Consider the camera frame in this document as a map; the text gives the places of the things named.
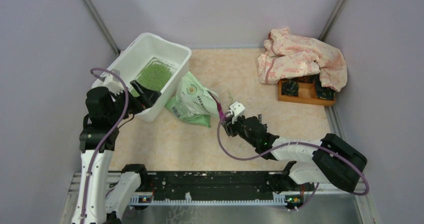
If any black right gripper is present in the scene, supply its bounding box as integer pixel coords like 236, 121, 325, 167
221, 113, 258, 147

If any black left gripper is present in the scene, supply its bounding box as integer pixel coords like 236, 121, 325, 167
108, 79, 162, 124

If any white plastic litter box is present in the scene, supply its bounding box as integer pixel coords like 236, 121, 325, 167
92, 32, 192, 122

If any green cat litter bag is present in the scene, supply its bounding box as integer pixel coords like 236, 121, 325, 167
165, 72, 219, 128

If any purple plastic scoop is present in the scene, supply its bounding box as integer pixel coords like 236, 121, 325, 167
215, 99, 225, 119

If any black bag clip strip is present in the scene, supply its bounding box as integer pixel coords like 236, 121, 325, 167
257, 114, 263, 124

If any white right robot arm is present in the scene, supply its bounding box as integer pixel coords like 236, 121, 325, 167
217, 116, 370, 196

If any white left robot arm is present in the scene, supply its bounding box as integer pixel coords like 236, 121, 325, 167
71, 80, 161, 224

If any green litter in box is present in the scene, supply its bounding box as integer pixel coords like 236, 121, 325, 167
135, 57, 177, 91

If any spilled green litter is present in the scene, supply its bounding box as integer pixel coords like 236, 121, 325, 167
227, 91, 234, 107

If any dark patterned item left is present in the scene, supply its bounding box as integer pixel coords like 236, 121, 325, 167
281, 80, 299, 97

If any dark patterned item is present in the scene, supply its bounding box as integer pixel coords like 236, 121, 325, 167
281, 80, 299, 97
313, 76, 335, 100

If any wooden tray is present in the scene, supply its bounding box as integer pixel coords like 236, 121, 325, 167
277, 79, 336, 107

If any pink patterned cloth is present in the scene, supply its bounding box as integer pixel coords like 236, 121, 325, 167
257, 27, 348, 92

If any dark patterned item right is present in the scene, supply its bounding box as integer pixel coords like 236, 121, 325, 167
313, 76, 335, 100

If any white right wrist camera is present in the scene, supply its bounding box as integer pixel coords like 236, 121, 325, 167
229, 101, 245, 124

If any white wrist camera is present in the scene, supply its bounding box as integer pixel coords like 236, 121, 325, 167
229, 101, 245, 124
101, 72, 124, 95

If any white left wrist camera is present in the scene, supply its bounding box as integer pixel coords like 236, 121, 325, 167
101, 72, 124, 95

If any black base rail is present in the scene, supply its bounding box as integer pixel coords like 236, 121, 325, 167
105, 170, 319, 207

